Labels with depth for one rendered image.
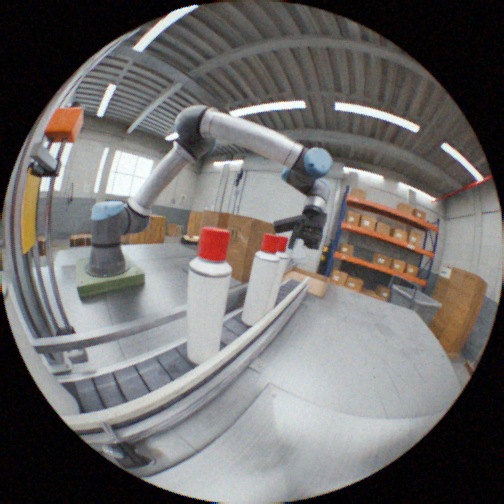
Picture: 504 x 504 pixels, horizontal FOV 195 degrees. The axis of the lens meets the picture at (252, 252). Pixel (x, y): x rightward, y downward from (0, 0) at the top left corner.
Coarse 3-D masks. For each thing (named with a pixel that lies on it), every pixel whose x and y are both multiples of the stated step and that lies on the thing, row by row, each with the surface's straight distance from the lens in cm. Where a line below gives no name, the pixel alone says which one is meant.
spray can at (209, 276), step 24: (216, 240) 15; (192, 264) 17; (216, 264) 16; (192, 288) 17; (216, 288) 16; (192, 312) 19; (216, 312) 18; (192, 336) 21; (216, 336) 21; (192, 360) 26
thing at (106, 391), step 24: (288, 288) 60; (240, 312) 38; (144, 360) 27; (168, 360) 27; (72, 384) 29; (96, 384) 27; (120, 384) 26; (144, 384) 25; (96, 408) 26; (96, 432) 26
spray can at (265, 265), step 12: (264, 240) 28; (276, 240) 28; (264, 252) 28; (276, 252) 29; (264, 264) 27; (276, 264) 28; (252, 276) 29; (264, 276) 28; (252, 288) 30; (264, 288) 29; (252, 300) 31; (264, 300) 31; (252, 312) 32; (264, 312) 33; (252, 324) 34
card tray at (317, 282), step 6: (294, 270) 107; (300, 270) 106; (306, 270) 105; (288, 276) 92; (294, 276) 95; (300, 276) 99; (306, 276) 104; (312, 276) 105; (318, 276) 105; (324, 276) 104; (312, 282) 94; (318, 282) 99; (324, 282) 103; (312, 288) 84; (318, 288) 87; (324, 288) 78; (318, 294) 78
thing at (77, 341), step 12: (240, 288) 31; (168, 312) 22; (180, 312) 23; (120, 324) 21; (132, 324) 21; (144, 324) 21; (156, 324) 22; (60, 336) 23; (72, 336) 22; (84, 336) 21; (96, 336) 21; (108, 336) 21; (120, 336) 21; (36, 348) 24; (48, 348) 23; (60, 348) 23; (72, 348) 22
